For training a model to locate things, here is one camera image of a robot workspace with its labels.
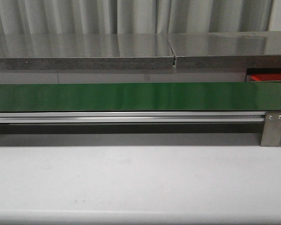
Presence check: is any grey stone slab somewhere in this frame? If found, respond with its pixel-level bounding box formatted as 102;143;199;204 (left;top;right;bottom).
168;31;281;69
0;34;174;70

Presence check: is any grey stone slab right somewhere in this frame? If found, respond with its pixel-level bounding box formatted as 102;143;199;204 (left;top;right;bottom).
168;31;281;69

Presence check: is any green conveyor belt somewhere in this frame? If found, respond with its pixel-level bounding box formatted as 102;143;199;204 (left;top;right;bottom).
0;82;281;113

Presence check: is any white pleated curtain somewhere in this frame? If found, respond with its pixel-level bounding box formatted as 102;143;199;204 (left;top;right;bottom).
0;0;281;34

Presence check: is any steel conveyor support bracket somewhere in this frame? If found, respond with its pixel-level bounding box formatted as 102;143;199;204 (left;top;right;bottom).
260;111;281;147

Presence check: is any red plastic tray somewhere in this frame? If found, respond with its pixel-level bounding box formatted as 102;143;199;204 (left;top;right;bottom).
251;74;281;82

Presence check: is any grey stone slab left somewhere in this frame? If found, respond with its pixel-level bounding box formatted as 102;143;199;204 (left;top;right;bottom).
0;34;174;70

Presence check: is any aluminium conveyor side rail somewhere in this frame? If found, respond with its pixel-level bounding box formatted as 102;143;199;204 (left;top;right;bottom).
0;111;266;123

